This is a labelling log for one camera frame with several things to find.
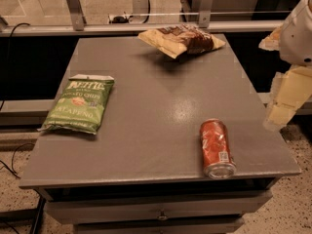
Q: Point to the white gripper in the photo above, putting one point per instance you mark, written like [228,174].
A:
[297,39]

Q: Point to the red coke can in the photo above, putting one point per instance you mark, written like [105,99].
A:
[218,162]

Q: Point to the yellow brown chips bag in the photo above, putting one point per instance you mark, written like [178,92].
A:
[176,40]

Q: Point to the white power strip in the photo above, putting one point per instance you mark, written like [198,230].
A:
[128,18]

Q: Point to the grey cabinet lower drawer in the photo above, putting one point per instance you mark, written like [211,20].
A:
[192,225]

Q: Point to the grey cabinet drawer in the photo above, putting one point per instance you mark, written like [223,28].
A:
[113,210]
[192,225]

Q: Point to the metal drawer knob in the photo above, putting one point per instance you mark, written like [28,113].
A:
[162,217]

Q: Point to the green jalapeno chips bag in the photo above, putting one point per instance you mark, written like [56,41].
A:
[81,105]

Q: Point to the grey cabinet top drawer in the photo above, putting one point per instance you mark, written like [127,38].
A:
[113,210]

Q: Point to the grey metal railing frame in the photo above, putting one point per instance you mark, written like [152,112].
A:
[103,17]

